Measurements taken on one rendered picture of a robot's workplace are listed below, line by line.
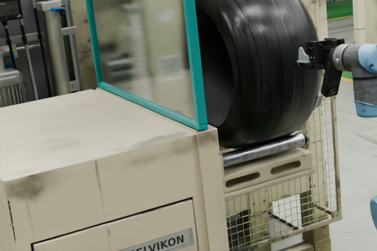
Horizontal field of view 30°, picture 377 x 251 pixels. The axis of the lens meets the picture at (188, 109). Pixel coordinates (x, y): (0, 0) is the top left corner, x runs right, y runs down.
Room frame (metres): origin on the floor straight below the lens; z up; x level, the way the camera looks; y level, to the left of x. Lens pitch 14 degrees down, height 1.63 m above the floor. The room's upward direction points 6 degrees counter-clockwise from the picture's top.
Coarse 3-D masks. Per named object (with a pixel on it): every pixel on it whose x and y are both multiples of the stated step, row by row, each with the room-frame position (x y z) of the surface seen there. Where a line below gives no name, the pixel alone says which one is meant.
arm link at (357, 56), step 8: (344, 48) 1.86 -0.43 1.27; (352, 48) 1.83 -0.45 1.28; (360, 48) 1.80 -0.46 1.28; (368, 48) 1.77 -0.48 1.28; (376, 48) 1.77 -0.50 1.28; (344, 56) 1.84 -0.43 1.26; (352, 56) 1.81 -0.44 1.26; (360, 56) 1.78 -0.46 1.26; (368, 56) 1.76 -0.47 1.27; (376, 56) 1.76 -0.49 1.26; (344, 64) 1.84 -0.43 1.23; (352, 64) 1.81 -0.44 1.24; (360, 64) 1.78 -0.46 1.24; (368, 64) 1.76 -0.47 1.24; (376, 64) 1.76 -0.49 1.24; (352, 72) 1.81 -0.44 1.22; (360, 72) 1.78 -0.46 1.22; (368, 72) 1.78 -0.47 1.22; (376, 72) 1.76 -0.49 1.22
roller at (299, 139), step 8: (288, 136) 2.25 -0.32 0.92; (296, 136) 2.25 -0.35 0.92; (304, 136) 2.26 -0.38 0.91; (264, 144) 2.20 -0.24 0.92; (272, 144) 2.20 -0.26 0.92; (280, 144) 2.21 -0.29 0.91; (288, 144) 2.22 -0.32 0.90; (296, 144) 2.23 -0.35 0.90; (304, 144) 2.25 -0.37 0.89; (232, 152) 2.14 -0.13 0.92; (240, 152) 2.15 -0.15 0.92; (248, 152) 2.16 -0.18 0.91; (256, 152) 2.17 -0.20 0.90; (264, 152) 2.18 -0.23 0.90; (272, 152) 2.19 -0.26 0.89; (224, 160) 2.12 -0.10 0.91; (232, 160) 2.13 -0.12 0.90; (240, 160) 2.14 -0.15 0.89; (248, 160) 2.16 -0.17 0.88
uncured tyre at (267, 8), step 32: (224, 0) 2.16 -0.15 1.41; (256, 0) 2.15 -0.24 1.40; (288, 0) 2.18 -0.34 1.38; (224, 32) 2.12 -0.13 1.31; (256, 32) 2.07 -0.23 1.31; (288, 32) 2.11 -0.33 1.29; (224, 64) 2.61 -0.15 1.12; (256, 64) 2.04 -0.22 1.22; (288, 64) 2.08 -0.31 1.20; (224, 96) 2.55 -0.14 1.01; (256, 96) 2.05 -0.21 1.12; (288, 96) 2.09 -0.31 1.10; (224, 128) 2.17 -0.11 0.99; (256, 128) 2.10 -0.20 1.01; (288, 128) 2.17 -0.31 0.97
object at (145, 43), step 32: (96, 0) 1.67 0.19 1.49; (128, 0) 1.49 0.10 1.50; (160, 0) 1.34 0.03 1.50; (192, 0) 1.24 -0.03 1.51; (96, 32) 1.70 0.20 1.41; (128, 32) 1.51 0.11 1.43; (160, 32) 1.36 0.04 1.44; (192, 32) 1.24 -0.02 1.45; (96, 64) 1.72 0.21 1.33; (128, 64) 1.53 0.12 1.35; (160, 64) 1.37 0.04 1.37; (192, 64) 1.23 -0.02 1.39; (128, 96) 1.54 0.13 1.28; (160, 96) 1.39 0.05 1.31; (192, 96) 1.26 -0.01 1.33
